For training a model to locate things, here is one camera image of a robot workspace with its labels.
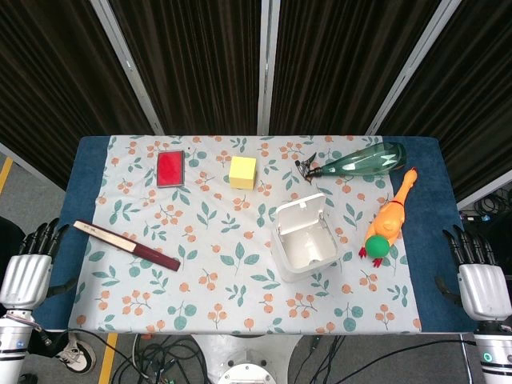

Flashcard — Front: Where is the white black sneaker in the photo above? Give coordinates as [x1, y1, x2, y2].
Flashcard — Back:
[54, 334, 98, 375]

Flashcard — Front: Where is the black floor cable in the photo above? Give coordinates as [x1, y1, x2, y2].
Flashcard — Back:
[287, 334, 479, 384]
[67, 330, 209, 384]

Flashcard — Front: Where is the black coiled cable bundle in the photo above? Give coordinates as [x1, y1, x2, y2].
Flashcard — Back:
[458, 187, 512, 225]

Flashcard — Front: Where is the blue table cover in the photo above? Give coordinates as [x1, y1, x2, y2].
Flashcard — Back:
[31, 134, 479, 333]

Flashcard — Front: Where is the yellow cube block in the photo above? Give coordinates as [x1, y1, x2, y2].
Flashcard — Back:
[228, 155, 258, 190]

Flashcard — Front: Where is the white plastic bin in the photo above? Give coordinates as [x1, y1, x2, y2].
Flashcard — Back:
[270, 192, 344, 283]

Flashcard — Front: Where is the red ink pad box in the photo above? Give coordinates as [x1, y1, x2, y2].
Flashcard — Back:
[155, 150, 186, 189]

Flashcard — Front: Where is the green ball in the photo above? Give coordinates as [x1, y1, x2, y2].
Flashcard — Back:
[364, 234, 389, 258]

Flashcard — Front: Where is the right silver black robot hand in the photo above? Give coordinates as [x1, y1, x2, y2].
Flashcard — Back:
[434, 224, 510, 324]

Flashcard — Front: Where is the orange rubber chicken toy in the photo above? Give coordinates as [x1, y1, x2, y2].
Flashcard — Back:
[358, 167, 418, 267]

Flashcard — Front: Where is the green transparent spray bottle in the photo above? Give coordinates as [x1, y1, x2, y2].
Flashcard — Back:
[294, 142, 408, 182]

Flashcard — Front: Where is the dark red folding fan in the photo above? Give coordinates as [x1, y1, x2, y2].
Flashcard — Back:
[73, 220, 182, 273]

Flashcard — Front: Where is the aluminium partition post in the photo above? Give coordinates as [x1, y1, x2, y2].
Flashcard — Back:
[365, 0, 463, 136]
[88, 0, 166, 136]
[256, 0, 275, 136]

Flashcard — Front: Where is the dark brown curtain panel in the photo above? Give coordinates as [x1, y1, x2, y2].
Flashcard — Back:
[378, 0, 512, 201]
[107, 0, 263, 136]
[0, 0, 157, 191]
[268, 0, 443, 136]

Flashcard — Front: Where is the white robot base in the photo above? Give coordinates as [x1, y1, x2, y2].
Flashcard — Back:
[190, 334, 306, 384]

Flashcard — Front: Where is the floral print tablecloth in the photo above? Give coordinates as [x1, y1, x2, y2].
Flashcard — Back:
[67, 134, 423, 335]

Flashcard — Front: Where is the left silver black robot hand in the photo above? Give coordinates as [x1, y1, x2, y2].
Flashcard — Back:
[0, 218, 79, 319]

